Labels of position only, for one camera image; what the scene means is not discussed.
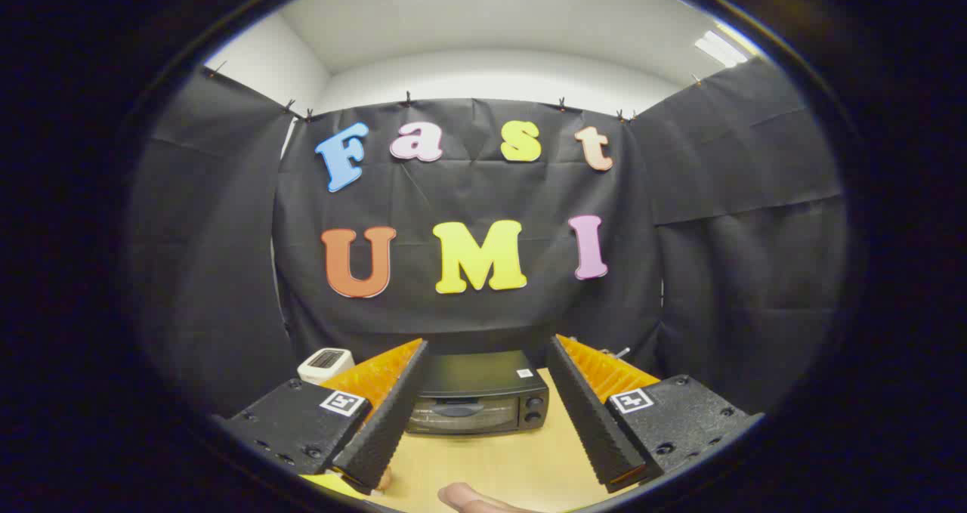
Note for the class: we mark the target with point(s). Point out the small ceiling light panel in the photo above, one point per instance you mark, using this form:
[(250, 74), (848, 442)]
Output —
[(719, 48)]

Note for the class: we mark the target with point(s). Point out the white pop-up toaster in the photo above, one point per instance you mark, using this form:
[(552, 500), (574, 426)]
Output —
[(325, 369)]

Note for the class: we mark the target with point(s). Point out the metal spoon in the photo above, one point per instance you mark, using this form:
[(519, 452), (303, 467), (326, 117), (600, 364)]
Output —
[(621, 352)]

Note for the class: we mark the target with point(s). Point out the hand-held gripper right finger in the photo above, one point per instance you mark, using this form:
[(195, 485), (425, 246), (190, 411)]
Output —
[(593, 422)]

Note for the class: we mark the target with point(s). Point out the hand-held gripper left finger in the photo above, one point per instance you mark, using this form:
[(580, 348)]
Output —
[(393, 415)]

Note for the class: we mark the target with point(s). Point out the black backdrop cloth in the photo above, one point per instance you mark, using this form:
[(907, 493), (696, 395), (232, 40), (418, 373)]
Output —
[(468, 188)]

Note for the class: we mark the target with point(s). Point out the black toaster oven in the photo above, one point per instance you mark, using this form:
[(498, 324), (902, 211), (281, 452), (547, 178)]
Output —
[(483, 373)]

